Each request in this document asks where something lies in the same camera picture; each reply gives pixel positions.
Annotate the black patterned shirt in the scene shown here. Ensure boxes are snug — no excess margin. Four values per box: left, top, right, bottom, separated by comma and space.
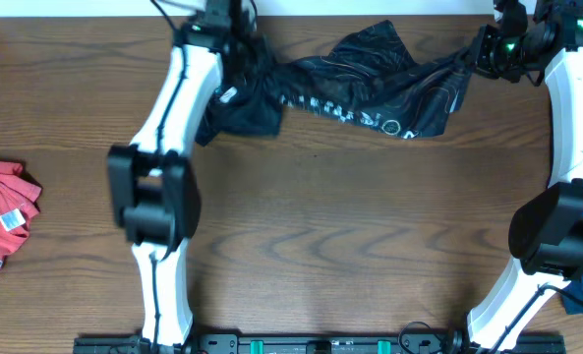
196, 21, 473, 146

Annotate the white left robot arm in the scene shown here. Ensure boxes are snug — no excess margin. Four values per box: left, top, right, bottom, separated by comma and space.
74, 1, 258, 353

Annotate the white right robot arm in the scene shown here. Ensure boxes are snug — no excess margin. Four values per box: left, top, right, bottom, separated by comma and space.
442, 0, 583, 353

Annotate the red crumpled shirt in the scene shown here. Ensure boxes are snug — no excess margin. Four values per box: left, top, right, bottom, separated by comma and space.
0, 161, 41, 270

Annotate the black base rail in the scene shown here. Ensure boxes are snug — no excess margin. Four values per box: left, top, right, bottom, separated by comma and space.
73, 331, 567, 354

